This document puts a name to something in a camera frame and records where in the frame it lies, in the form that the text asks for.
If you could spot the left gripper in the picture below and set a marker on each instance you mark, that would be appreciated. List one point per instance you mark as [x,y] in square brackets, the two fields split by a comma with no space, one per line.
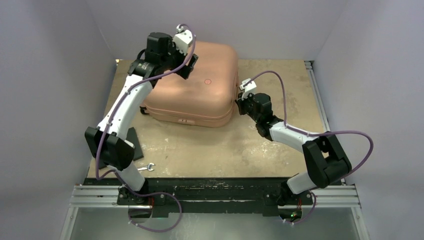
[185,72]

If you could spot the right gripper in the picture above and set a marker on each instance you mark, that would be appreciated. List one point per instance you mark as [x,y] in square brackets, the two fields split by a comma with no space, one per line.
[241,103]

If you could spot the pink suitcase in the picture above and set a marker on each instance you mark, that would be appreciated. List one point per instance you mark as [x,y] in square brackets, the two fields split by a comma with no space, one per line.
[206,98]

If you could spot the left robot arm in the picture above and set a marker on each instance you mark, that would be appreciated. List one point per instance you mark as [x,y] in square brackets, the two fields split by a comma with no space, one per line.
[107,142]

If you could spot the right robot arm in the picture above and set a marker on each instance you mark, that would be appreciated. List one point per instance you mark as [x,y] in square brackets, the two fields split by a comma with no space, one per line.
[325,159]

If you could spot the black flat notebook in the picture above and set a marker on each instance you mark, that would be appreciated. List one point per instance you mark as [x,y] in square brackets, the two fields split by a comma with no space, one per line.
[132,137]

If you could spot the silver wrench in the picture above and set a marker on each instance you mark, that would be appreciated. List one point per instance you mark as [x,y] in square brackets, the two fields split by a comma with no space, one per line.
[149,167]

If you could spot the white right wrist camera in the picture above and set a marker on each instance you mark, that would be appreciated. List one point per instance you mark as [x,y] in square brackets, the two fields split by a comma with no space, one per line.
[247,88]

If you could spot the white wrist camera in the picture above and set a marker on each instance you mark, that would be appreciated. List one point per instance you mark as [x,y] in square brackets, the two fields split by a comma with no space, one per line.
[183,39]
[247,88]

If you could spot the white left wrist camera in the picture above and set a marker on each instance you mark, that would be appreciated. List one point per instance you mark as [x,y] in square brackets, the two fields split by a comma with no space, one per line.
[183,39]

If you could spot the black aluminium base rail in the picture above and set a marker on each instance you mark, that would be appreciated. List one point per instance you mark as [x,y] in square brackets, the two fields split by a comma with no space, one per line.
[238,195]

